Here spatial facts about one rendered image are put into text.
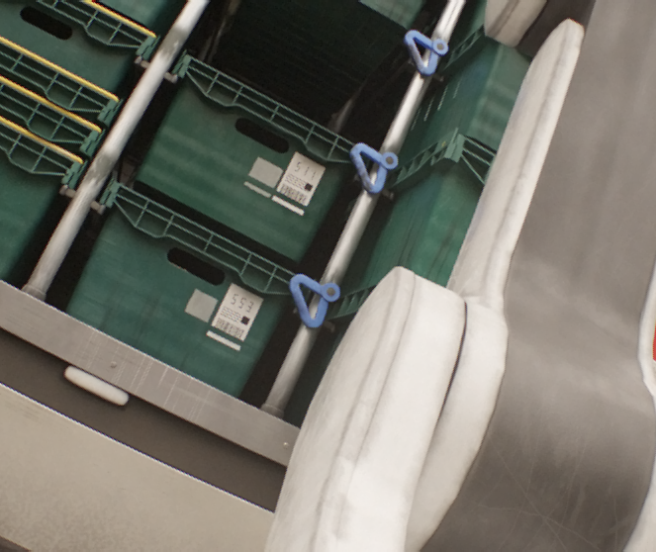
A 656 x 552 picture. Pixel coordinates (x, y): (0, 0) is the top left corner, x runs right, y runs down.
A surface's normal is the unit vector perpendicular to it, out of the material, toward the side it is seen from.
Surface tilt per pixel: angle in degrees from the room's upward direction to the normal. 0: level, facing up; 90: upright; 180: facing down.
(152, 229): 94
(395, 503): 58
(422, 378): 72
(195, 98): 94
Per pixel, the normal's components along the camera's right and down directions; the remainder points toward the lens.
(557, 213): 0.18, -0.30
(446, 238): 0.22, -0.02
